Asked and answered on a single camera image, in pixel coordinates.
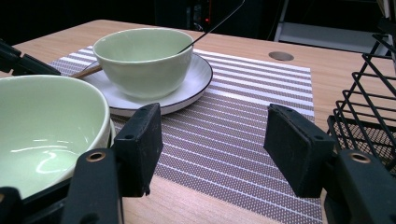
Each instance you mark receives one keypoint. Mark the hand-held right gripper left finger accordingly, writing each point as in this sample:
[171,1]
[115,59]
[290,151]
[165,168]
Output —
[140,149]

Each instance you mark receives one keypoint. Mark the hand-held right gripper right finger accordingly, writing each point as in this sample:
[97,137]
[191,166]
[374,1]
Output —
[295,149]

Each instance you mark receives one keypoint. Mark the brown wooden chopstick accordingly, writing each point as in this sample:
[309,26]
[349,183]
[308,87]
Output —
[87,71]

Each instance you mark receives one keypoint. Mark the white plate black rim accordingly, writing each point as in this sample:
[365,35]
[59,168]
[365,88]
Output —
[190,88]

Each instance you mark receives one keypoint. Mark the green ceramic bowl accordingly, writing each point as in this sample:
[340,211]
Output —
[46,124]
[143,68]

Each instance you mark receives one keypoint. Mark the striped grey placemat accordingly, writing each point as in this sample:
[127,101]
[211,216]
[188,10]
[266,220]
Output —
[224,124]

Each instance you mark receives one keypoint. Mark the grey round table grommet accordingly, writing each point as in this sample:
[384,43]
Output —
[281,56]

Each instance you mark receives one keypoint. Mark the dark equipment rack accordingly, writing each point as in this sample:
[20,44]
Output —
[202,15]

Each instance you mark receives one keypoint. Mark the white metal stand frame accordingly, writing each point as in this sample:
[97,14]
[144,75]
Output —
[327,35]

